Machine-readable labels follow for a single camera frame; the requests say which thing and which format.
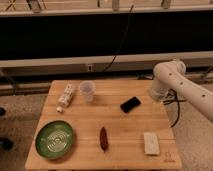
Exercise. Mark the clear plastic cup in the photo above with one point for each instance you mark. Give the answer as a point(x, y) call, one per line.
point(87, 89)

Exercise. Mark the green plate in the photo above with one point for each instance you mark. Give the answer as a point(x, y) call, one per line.
point(54, 140)

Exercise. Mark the white wall outlet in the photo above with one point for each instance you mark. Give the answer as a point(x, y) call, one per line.
point(89, 68)

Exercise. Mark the white sponge block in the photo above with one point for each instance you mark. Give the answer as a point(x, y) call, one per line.
point(151, 144)

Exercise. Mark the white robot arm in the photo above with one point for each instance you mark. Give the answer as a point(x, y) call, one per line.
point(170, 75)

